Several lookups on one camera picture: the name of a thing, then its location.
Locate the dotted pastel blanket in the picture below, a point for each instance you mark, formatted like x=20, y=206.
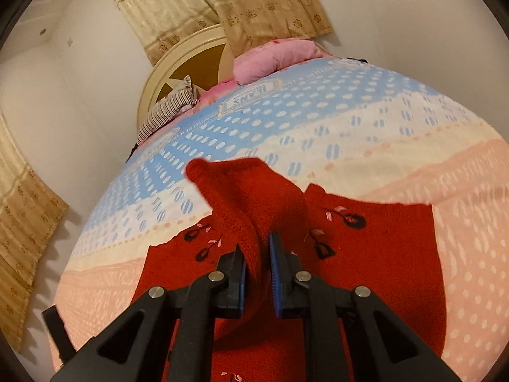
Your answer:
x=397, y=135

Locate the pink pillow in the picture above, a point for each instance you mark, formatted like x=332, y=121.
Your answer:
x=274, y=57

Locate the red knitted sweater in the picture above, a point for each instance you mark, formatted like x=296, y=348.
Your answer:
x=258, y=191

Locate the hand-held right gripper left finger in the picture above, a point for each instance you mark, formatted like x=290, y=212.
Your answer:
x=239, y=282

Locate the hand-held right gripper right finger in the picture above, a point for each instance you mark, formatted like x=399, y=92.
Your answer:
x=275, y=274

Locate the cream wooden headboard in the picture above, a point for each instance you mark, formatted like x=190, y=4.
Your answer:
x=159, y=79

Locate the black flat bar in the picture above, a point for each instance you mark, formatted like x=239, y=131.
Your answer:
x=59, y=334

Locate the tan floral curtain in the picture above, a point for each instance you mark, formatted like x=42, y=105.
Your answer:
x=270, y=4
x=28, y=215

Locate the pink bed sheet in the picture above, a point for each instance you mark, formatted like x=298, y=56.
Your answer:
x=216, y=91

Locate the cream striped curtain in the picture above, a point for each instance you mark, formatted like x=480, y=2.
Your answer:
x=159, y=12

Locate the striped pillow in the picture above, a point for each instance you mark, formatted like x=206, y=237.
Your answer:
x=167, y=111

